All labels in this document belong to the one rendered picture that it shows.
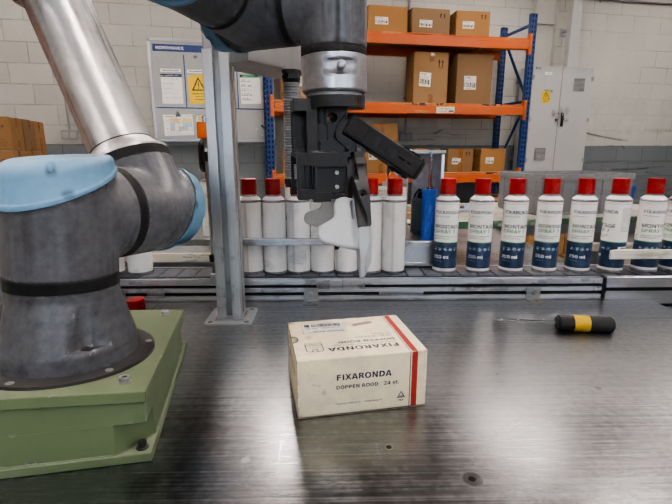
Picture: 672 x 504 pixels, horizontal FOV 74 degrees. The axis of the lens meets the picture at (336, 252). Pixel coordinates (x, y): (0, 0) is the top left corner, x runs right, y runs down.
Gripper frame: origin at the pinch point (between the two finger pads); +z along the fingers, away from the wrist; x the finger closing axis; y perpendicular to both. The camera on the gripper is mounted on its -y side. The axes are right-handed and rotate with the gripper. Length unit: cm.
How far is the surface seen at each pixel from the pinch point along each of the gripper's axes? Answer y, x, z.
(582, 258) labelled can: -58, -29, 10
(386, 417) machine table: -2.2, 7.7, 17.4
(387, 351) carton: -2.9, 5.5, 9.9
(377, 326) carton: -4.0, -2.4, 9.9
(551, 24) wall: -356, -473, -157
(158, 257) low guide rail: 33, -51, 9
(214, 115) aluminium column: 17.5, -28.1, -20.0
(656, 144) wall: -537, -481, -14
